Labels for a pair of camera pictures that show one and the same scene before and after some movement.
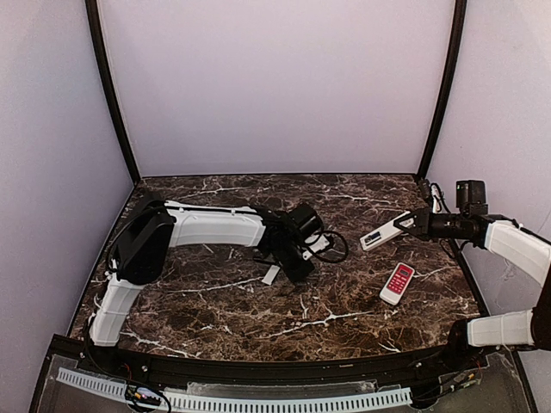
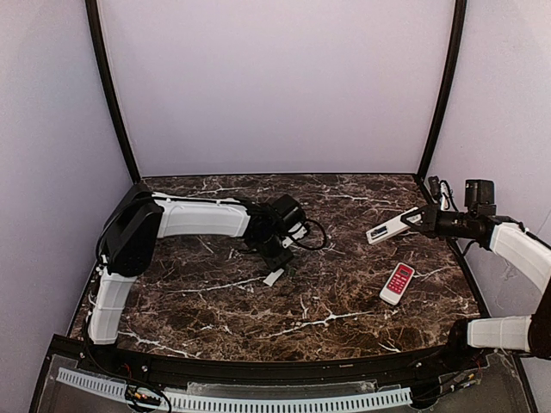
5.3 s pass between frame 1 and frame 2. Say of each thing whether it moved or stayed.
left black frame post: stayed
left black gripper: moved
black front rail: stayed
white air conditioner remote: moved
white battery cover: stayed
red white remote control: stayed
